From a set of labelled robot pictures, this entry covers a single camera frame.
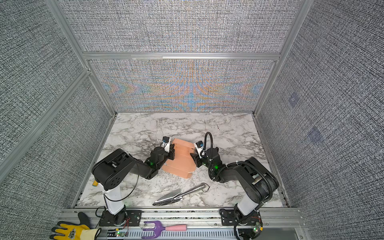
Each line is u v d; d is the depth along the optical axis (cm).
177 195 80
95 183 83
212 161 69
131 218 74
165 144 80
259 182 46
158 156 73
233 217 72
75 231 67
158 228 71
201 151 78
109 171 50
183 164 92
